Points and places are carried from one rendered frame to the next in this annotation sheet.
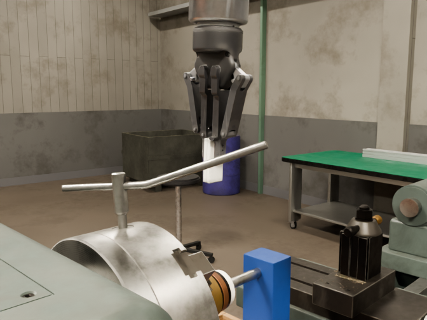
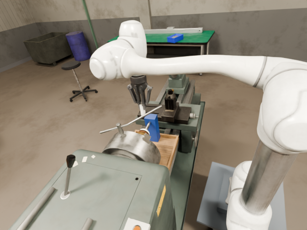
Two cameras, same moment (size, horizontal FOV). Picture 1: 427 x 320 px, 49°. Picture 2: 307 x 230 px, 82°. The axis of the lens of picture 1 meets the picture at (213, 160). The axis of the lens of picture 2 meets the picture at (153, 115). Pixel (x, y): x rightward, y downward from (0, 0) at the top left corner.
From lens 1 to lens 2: 0.48 m
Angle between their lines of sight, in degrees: 35
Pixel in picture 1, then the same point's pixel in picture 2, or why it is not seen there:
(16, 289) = (132, 178)
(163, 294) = (147, 152)
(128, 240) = (130, 142)
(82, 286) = (145, 169)
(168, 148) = (51, 44)
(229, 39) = (144, 79)
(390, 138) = (145, 23)
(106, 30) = not seen: outside the picture
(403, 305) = (183, 112)
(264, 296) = (153, 127)
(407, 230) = (173, 81)
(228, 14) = not seen: hidden behind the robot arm
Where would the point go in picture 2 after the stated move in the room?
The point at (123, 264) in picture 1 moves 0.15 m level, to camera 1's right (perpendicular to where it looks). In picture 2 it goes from (135, 150) to (162, 138)
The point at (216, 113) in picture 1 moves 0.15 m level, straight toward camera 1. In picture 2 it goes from (143, 98) to (156, 113)
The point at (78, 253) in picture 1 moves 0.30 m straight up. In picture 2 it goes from (118, 150) to (100, 100)
